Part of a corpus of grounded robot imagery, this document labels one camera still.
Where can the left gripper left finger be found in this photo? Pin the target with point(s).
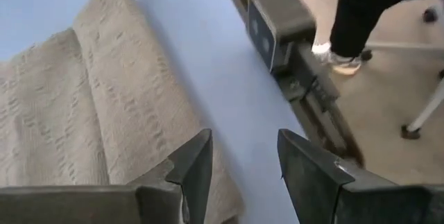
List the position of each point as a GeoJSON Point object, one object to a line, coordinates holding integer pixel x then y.
{"type": "Point", "coordinates": [104, 205]}

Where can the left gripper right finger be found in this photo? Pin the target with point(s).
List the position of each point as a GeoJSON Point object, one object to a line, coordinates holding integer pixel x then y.
{"type": "Point", "coordinates": [347, 203]}

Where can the black aluminium table frame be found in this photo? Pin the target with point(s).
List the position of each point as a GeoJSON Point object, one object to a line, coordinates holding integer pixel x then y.
{"type": "Point", "coordinates": [312, 88]}

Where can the blue grey table mat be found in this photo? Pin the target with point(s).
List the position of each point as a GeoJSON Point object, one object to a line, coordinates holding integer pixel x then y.
{"type": "Point", "coordinates": [215, 61]}

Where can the person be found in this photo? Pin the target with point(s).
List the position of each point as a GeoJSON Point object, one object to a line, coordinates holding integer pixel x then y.
{"type": "Point", "coordinates": [364, 9]}

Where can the white office chair base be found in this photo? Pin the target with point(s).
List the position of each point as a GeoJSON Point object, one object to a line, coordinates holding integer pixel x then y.
{"type": "Point", "coordinates": [425, 111]}

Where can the grey woven towel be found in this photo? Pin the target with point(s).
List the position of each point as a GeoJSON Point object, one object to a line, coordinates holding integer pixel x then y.
{"type": "Point", "coordinates": [52, 113]}

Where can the black two-lens camera box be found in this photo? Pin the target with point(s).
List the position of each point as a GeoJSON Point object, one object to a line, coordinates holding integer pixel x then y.
{"type": "Point", "coordinates": [284, 12]}

